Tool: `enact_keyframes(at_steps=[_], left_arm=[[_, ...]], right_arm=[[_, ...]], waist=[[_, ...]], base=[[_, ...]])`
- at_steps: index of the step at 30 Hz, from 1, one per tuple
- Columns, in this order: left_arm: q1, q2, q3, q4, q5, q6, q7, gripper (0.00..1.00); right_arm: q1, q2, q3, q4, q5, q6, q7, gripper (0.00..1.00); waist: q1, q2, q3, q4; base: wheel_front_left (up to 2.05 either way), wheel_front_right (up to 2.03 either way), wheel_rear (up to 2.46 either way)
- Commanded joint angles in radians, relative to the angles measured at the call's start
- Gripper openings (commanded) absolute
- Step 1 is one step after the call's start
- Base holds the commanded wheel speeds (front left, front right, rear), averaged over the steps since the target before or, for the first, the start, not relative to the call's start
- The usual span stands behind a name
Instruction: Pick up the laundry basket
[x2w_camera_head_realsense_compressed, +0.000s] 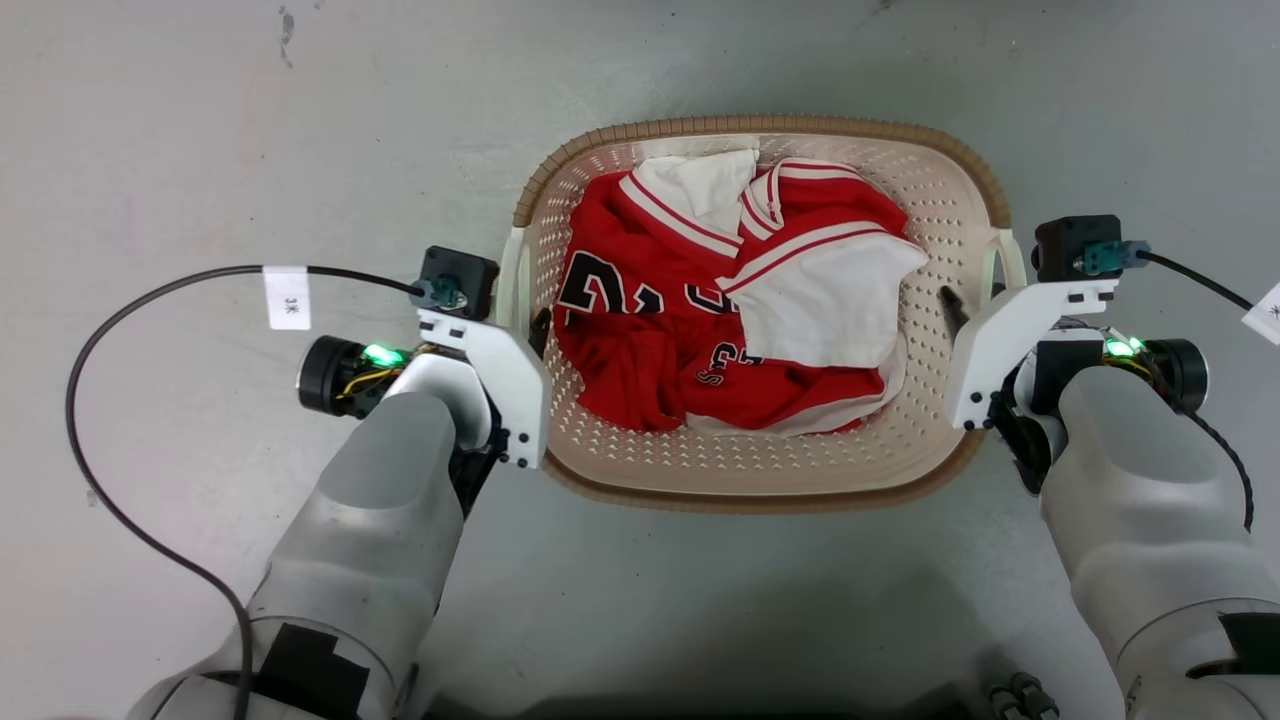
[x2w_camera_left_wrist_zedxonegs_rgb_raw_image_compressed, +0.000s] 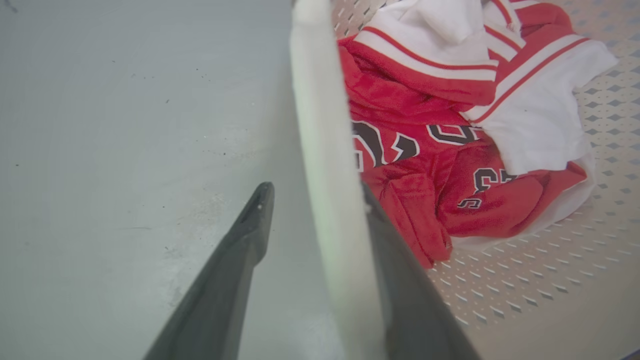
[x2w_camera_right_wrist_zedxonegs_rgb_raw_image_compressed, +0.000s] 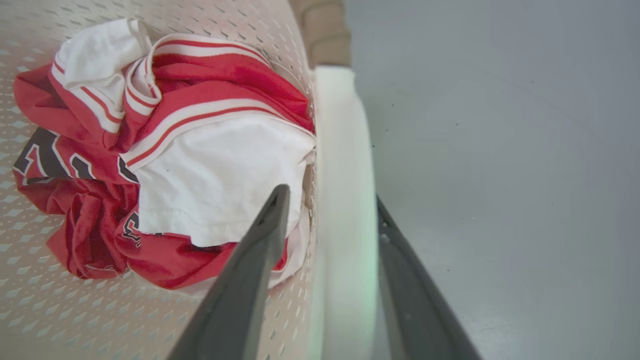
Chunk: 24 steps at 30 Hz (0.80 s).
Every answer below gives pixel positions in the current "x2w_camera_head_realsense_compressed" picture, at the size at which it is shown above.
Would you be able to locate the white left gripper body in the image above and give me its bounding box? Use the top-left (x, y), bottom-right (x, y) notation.
top-left (415, 307), bottom-right (552, 517)

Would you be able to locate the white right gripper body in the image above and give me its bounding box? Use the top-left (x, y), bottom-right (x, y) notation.
top-left (942, 279), bottom-right (1120, 497)

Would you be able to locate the beige perforated plastic laundry basket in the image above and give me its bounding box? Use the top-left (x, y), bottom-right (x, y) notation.
top-left (497, 113), bottom-right (1028, 515)

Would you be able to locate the red jersey with black numbers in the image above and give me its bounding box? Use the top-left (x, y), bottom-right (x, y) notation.
top-left (553, 170), bottom-right (889, 434)

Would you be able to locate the red white striped jersey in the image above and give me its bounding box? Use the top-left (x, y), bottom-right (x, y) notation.
top-left (716, 158), bottom-right (931, 369)

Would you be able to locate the black right camera cable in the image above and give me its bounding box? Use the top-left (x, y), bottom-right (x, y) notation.
top-left (1138, 250), bottom-right (1257, 313)

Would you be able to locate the black camera cable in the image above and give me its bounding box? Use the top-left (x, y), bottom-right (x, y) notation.
top-left (65, 264), bottom-right (426, 720)
top-left (1138, 250), bottom-right (1257, 313)

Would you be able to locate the white paper cable tag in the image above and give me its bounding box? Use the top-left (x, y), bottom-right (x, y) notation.
top-left (1241, 282), bottom-right (1280, 347)
top-left (262, 266), bottom-right (313, 332)

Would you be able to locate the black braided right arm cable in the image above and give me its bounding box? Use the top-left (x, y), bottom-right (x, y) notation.
top-left (1148, 365), bottom-right (1257, 533)

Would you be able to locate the black left camera cable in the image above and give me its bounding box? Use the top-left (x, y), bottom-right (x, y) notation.
top-left (65, 264), bottom-right (426, 720)

